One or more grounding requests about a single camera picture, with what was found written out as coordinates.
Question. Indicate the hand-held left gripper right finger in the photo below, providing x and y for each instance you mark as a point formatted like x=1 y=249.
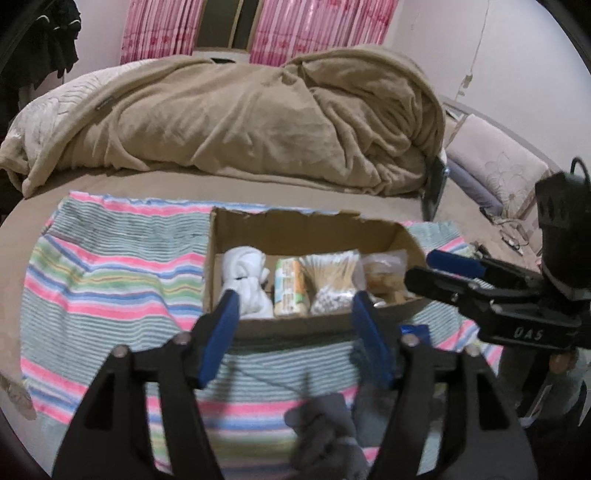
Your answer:
x=370 y=337

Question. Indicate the tan fleece blanket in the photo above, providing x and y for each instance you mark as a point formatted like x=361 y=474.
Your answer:
x=258 y=115

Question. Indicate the clear bag of brown snacks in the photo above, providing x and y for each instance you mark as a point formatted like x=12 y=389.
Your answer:
x=383 y=277

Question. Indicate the grey blue pillow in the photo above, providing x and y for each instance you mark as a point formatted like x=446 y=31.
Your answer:
x=471 y=187

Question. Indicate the dark hanging clothes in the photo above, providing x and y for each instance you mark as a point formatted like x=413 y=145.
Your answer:
x=37 y=41

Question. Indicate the grey sock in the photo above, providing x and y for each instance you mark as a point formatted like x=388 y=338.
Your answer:
x=323 y=434

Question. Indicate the pale floral quilt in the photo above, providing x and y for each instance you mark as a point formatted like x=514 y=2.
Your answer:
x=55 y=110

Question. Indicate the window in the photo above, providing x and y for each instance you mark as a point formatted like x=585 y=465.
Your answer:
x=231 y=23

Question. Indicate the green orange snack packet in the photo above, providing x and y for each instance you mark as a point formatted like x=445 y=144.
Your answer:
x=288 y=288

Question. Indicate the striped pastel towel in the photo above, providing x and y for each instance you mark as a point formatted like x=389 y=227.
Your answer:
x=115 y=277

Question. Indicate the bag of cotton swabs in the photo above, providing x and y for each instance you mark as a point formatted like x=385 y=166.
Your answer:
x=330 y=281

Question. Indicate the dark metal frame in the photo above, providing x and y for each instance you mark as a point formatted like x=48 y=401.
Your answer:
x=434 y=189

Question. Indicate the white rolled socks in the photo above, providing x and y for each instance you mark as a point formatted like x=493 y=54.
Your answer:
x=244 y=281

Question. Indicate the pale floral pillow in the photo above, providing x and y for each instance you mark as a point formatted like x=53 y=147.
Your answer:
x=498 y=161

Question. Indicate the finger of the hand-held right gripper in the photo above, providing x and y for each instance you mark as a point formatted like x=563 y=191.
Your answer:
x=450 y=262
x=434 y=284

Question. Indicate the grey headboard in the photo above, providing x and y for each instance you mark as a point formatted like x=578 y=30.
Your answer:
x=461 y=108

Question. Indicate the cardboard box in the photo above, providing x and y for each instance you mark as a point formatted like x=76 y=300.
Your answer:
x=295 y=230

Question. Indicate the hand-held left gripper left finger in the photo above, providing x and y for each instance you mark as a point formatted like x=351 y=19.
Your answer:
x=220 y=333

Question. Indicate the small blue packet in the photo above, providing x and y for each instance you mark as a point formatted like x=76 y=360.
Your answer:
x=415 y=333

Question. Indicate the pink curtain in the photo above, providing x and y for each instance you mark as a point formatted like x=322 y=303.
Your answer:
x=318 y=25
x=161 y=27

